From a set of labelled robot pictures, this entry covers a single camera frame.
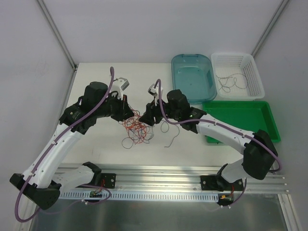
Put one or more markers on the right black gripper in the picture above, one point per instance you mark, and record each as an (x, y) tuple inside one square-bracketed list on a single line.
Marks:
[(155, 111)]

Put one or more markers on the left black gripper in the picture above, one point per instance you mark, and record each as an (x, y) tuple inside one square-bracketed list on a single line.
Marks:
[(122, 109)]

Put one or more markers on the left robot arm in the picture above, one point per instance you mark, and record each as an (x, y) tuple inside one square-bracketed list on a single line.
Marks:
[(38, 182)]

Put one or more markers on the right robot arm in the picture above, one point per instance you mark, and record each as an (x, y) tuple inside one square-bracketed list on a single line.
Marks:
[(259, 153)]

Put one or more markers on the teal transparent plastic tub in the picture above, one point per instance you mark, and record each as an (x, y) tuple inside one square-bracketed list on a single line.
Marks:
[(193, 75)]

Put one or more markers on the white perforated plastic basket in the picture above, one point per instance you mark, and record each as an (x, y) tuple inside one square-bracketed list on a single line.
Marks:
[(236, 77)]

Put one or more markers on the green plastic tray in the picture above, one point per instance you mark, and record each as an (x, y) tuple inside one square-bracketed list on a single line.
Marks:
[(248, 115)]

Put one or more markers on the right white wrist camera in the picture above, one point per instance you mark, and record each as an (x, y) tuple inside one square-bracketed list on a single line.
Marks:
[(156, 91)]

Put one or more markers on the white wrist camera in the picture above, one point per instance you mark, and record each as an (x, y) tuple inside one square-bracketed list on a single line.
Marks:
[(156, 91), (118, 87)]

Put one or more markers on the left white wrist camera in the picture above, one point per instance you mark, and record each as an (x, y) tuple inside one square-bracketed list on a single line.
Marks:
[(118, 87)]

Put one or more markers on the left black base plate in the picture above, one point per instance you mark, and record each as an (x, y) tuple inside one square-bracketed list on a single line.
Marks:
[(107, 180)]

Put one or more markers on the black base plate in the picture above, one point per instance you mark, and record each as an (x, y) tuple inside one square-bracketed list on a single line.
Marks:
[(107, 180), (208, 183)]

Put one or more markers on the aluminium mounting rail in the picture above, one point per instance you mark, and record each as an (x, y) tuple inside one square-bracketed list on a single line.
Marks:
[(183, 179)]

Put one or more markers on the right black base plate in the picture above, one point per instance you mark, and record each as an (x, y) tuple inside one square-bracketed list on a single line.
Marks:
[(208, 183)]

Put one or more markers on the white slotted cable duct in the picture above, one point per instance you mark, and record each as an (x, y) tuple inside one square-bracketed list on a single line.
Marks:
[(142, 196)]

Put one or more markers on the left aluminium frame post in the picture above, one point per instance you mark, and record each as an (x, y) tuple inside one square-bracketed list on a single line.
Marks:
[(56, 32)]

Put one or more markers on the aluminium frame post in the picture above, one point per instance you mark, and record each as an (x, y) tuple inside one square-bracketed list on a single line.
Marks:
[(56, 32), (270, 26)]

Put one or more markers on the right aluminium frame post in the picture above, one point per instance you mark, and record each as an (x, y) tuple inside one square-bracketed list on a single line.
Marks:
[(270, 26)]

